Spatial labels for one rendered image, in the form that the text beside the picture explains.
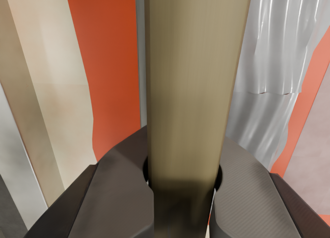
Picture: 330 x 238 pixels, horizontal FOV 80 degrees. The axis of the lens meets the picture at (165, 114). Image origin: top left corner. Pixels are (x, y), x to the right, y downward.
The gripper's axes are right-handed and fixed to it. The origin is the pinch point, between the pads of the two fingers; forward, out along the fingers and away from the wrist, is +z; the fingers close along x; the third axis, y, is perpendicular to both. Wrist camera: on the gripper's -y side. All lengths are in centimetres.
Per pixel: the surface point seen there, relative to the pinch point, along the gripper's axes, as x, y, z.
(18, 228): -144, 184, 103
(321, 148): 15.8, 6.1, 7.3
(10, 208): -142, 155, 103
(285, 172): 13.0, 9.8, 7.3
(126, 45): -4.7, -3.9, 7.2
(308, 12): 9.5, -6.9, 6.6
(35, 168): -14.1, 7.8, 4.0
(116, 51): -5.7, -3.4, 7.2
